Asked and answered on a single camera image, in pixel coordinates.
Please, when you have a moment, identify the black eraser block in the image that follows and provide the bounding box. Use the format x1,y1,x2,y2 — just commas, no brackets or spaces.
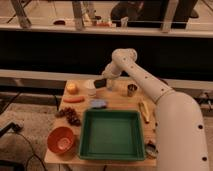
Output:
94,79,107,88

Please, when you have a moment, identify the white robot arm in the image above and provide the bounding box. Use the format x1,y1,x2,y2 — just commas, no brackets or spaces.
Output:
102,48,210,171

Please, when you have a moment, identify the white paper cup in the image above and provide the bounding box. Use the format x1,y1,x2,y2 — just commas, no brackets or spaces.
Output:
84,79,97,96

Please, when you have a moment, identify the small metal cup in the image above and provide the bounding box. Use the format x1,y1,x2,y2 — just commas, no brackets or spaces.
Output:
127,84,137,97

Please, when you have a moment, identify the blue sponge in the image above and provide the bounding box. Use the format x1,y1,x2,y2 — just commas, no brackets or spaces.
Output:
90,99,107,109

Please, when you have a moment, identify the orange carrot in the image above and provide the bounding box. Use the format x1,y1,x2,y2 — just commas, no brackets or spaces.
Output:
63,97,84,103

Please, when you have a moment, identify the yellow apple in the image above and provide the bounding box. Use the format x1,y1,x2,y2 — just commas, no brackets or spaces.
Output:
66,83,78,95

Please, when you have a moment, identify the bunch of dark grapes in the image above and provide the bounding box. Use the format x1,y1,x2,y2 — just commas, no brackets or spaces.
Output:
55,107,81,126

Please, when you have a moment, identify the green plastic tray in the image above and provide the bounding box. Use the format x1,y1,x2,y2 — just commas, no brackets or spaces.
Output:
78,109,146,161

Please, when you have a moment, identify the orange plastic bowl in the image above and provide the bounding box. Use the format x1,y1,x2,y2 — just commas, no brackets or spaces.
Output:
47,127,75,155

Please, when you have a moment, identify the black cable on floor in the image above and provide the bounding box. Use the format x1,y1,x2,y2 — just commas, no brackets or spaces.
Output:
0,121,48,171

